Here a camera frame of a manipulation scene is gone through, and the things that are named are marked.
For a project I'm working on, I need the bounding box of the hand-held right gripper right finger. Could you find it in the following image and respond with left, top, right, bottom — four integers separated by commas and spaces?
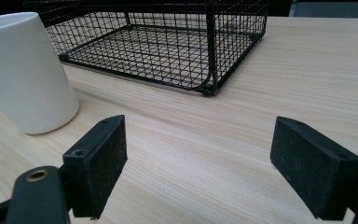
269, 116, 358, 221

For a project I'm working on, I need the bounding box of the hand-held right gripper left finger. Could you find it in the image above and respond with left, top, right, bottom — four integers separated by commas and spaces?
62, 114, 129, 220

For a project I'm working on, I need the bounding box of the white cup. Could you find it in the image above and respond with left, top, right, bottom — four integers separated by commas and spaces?
0, 11, 80, 135

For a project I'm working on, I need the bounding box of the black wire mesh rack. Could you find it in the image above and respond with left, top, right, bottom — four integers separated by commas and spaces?
22, 0, 269, 97

